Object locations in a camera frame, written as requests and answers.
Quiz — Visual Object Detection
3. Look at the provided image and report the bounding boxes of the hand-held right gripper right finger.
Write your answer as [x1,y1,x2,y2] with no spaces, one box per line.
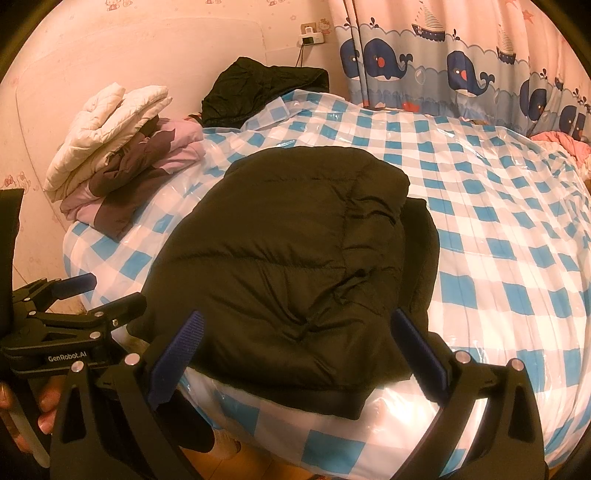
[392,308,548,480]

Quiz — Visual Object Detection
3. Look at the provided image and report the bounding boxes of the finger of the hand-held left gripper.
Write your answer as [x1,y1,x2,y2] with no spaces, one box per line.
[28,292,148,344]
[11,272,98,319]

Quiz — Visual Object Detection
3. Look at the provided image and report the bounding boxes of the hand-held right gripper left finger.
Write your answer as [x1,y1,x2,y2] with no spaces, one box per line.
[48,310,206,480]

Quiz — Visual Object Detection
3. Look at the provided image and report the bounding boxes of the dark green puffer jacket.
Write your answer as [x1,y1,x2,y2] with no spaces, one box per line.
[127,145,441,421]

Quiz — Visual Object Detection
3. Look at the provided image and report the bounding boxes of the pink crumpled clothes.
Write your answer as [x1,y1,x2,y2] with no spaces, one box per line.
[529,130,591,178]

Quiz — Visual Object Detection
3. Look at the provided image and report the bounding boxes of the person's left hand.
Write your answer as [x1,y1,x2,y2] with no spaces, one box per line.
[0,381,63,460]

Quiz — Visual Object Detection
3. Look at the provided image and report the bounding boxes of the pink and brown jacket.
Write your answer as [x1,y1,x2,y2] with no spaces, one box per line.
[60,116,206,241]

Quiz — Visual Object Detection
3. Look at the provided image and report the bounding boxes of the blue checkered bed cover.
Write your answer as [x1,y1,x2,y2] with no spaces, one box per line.
[62,90,591,474]

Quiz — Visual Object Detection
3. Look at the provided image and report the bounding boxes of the white quilted jacket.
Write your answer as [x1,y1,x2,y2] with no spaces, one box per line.
[44,82,174,203]

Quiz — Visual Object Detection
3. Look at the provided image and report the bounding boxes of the black crumpled garment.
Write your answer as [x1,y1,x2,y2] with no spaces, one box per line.
[201,56,331,129]

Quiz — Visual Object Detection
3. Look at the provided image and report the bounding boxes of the whale print curtain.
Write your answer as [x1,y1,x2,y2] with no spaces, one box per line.
[330,0,591,139]

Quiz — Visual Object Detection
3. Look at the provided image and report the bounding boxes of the wall outlet with charger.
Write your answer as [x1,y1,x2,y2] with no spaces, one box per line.
[298,21,326,47]

